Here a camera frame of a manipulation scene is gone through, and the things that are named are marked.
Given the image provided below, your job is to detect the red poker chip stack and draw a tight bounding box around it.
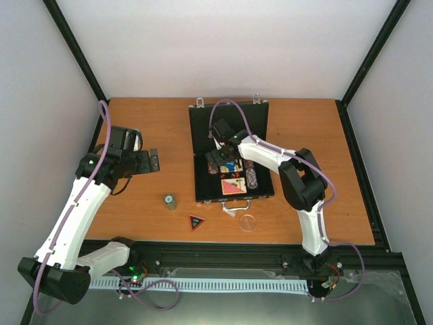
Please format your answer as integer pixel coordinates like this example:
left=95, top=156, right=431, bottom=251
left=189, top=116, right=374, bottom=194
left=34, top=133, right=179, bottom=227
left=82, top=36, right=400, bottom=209
left=207, top=160, right=219, bottom=175

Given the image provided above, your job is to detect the blue poker chip stack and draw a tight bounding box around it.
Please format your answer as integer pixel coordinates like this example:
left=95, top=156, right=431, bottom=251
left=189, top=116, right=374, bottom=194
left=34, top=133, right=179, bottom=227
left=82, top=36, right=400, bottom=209
left=246, top=169, right=258, bottom=190

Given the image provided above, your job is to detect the red back card deck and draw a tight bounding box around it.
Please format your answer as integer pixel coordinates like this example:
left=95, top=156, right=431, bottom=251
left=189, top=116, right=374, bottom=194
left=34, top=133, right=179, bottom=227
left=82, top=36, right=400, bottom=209
left=221, top=177, right=247, bottom=196

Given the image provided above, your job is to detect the black poker set case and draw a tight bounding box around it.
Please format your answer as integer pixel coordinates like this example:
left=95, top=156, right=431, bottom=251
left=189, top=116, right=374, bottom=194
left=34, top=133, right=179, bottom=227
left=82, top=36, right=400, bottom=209
left=189, top=99, right=275, bottom=203

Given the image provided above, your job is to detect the green poker chip stack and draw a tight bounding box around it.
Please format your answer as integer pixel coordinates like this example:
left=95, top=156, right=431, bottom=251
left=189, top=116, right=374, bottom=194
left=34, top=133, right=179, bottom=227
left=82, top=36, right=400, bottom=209
left=164, top=194, right=177, bottom=211

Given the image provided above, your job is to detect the clear round dealer button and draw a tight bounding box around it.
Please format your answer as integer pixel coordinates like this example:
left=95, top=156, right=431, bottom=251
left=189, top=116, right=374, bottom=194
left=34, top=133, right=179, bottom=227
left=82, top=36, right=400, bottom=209
left=239, top=214, right=256, bottom=232

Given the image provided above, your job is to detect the triangular all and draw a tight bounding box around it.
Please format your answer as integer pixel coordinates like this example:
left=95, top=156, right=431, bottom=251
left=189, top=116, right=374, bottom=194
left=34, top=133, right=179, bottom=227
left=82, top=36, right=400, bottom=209
left=189, top=215, right=206, bottom=231

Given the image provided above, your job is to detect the blue small blind button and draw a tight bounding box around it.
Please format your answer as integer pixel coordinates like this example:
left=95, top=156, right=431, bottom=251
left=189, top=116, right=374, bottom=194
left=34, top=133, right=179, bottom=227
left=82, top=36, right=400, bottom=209
left=225, top=162, right=237, bottom=171

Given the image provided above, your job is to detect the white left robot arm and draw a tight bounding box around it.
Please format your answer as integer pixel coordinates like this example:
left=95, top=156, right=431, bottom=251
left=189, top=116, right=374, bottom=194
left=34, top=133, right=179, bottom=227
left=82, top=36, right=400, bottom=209
left=18, top=149, right=160, bottom=305

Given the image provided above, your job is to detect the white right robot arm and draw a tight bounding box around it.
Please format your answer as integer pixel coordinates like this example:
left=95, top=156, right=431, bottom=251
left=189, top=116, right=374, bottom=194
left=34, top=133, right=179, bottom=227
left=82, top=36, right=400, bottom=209
left=209, top=127, right=329, bottom=274

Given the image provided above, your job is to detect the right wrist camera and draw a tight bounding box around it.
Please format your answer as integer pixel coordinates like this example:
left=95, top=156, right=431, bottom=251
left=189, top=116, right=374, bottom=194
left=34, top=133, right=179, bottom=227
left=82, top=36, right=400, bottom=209
left=209, top=119, right=235, bottom=144

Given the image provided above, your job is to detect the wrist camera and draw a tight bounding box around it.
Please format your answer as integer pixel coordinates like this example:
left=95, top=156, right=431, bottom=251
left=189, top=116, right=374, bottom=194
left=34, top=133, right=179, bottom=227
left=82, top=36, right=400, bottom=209
left=108, top=126, right=143, bottom=152
left=209, top=119, right=235, bottom=144

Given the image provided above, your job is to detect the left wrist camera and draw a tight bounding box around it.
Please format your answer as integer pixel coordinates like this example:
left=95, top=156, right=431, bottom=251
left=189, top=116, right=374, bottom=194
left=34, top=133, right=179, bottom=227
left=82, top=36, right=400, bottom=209
left=108, top=126, right=143, bottom=152

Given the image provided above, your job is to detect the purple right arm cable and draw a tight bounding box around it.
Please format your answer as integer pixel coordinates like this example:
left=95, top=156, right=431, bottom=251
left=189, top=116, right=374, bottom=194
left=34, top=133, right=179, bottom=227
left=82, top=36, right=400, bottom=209
left=209, top=98, right=365, bottom=302

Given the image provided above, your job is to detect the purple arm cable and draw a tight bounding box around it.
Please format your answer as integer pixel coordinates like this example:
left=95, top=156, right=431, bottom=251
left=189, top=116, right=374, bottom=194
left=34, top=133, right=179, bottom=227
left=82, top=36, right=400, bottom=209
left=209, top=98, right=365, bottom=302
left=32, top=100, right=112, bottom=315

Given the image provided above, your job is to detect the light blue cable duct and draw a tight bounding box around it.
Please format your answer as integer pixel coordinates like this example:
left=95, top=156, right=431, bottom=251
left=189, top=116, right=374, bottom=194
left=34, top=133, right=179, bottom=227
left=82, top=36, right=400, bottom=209
left=89, top=274, right=309, bottom=295

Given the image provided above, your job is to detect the black frame post left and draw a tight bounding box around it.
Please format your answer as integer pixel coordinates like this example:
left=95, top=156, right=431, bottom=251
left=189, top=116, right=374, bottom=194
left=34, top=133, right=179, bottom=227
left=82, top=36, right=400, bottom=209
left=42, top=0, right=110, bottom=108

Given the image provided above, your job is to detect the black frame post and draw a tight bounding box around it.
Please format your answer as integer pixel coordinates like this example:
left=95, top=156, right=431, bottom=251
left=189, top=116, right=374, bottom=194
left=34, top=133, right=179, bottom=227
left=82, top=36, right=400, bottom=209
left=340, top=0, right=413, bottom=106
left=42, top=0, right=110, bottom=108

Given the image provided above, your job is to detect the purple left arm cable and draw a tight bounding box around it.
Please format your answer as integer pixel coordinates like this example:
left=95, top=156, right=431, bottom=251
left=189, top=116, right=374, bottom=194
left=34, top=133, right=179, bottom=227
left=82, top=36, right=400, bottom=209
left=32, top=100, right=112, bottom=315

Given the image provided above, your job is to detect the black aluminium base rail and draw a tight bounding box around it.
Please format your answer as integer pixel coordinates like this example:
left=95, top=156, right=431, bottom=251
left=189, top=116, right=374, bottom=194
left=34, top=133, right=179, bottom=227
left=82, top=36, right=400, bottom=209
left=77, top=240, right=407, bottom=282

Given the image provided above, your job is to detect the black frame post right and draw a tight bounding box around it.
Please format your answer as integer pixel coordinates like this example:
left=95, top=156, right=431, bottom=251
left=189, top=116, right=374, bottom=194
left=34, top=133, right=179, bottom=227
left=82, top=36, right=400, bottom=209
left=340, top=0, right=413, bottom=106

